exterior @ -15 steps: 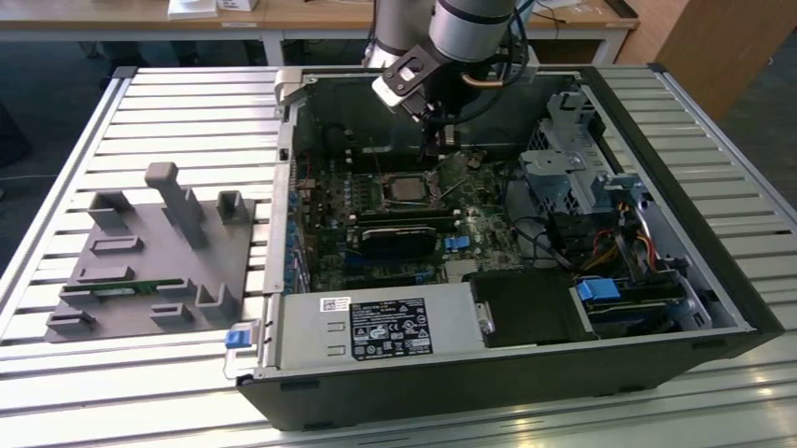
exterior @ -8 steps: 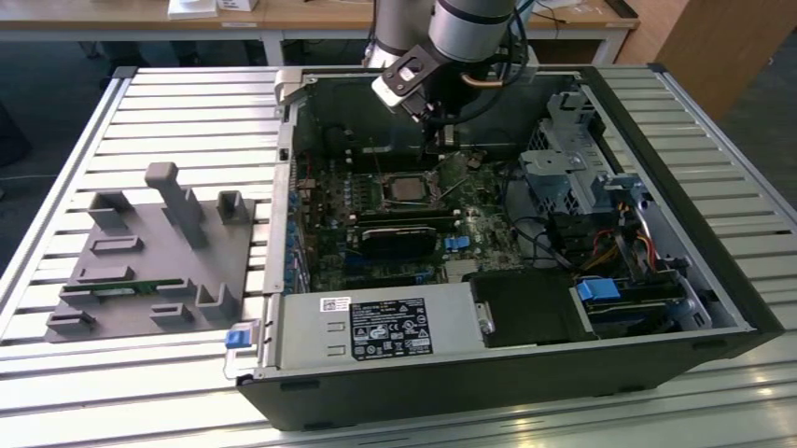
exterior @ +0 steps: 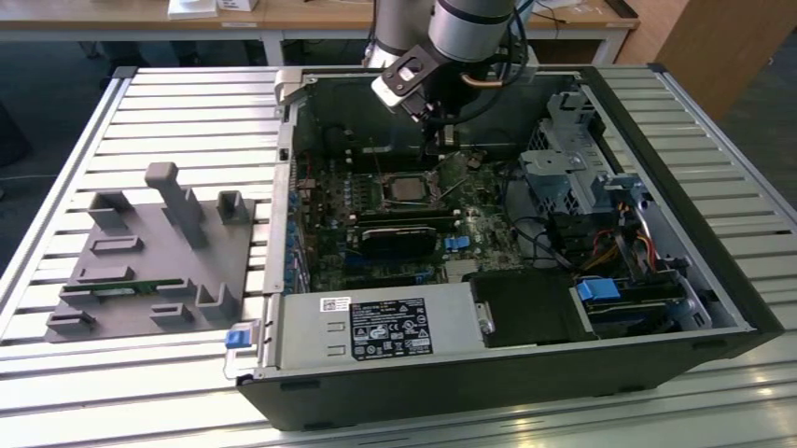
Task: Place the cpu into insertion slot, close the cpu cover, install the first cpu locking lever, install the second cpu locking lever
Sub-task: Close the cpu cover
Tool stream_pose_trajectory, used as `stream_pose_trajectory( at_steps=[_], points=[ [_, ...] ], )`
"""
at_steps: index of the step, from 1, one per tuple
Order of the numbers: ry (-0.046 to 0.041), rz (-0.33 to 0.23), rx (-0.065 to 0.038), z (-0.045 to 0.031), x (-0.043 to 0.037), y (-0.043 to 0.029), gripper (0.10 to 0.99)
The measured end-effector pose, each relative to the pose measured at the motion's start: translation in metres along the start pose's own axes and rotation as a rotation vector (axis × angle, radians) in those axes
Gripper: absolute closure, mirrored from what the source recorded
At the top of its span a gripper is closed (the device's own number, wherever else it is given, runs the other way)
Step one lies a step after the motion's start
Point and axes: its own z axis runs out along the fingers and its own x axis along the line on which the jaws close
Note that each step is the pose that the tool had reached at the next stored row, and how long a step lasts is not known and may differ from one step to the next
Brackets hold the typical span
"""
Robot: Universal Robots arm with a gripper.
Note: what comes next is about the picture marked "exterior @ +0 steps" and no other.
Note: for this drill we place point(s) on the CPU with silver top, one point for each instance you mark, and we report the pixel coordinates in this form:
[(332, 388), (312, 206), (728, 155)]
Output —
[(406, 189)]

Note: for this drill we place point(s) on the CPU socket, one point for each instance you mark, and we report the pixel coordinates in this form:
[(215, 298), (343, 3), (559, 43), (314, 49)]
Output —
[(430, 198)]

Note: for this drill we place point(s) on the black RAM slot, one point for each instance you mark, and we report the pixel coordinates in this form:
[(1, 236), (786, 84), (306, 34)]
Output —
[(405, 223), (405, 214)]

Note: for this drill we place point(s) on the silver coin cell battery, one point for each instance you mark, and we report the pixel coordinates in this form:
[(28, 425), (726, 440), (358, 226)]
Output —
[(475, 161)]

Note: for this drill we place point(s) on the metal drive cage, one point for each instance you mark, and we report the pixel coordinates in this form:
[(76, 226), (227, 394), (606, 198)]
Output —
[(550, 163)]

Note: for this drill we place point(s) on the pale blue teach pendant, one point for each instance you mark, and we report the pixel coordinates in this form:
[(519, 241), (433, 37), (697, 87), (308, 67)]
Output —
[(526, 11)]

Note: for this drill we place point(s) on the green motherboard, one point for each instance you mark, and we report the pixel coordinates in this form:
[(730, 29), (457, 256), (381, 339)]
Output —
[(491, 233)]

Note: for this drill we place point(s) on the wooden desk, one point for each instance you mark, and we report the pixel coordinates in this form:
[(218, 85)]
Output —
[(311, 18)]

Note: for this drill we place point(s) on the blue connector block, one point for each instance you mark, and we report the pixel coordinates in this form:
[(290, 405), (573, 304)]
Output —
[(455, 243)]

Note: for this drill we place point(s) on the black graphics card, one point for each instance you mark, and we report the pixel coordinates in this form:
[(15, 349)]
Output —
[(398, 242)]

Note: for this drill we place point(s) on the silver finned heat sink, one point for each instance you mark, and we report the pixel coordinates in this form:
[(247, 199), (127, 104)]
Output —
[(461, 270)]

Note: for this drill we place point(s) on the wooden cabinet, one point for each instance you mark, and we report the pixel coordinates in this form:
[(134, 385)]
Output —
[(716, 46)]

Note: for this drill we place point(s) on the blue disk carrier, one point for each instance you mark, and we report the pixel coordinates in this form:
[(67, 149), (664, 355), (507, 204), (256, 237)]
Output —
[(598, 291)]

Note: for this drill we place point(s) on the silver power supply with label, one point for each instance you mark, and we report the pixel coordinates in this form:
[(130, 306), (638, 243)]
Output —
[(304, 326)]

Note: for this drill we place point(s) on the hard disk drive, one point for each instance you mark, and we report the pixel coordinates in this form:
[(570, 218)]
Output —
[(636, 317)]

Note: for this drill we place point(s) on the grey parts rack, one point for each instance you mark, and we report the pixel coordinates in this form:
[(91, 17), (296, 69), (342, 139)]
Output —
[(150, 261)]

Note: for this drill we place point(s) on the blue case latch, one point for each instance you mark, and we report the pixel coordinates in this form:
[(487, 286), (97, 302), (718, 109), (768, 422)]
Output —
[(239, 340)]

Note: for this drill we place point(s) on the green RAM stick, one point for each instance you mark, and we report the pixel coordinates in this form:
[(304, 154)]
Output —
[(150, 284)]

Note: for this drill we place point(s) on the black PC case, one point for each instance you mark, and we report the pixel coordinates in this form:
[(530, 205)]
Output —
[(435, 401)]

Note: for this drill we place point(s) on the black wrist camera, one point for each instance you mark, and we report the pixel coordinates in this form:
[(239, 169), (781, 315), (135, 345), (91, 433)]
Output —
[(421, 109)]

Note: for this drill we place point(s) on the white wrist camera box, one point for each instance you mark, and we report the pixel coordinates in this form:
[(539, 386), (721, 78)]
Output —
[(398, 81)]

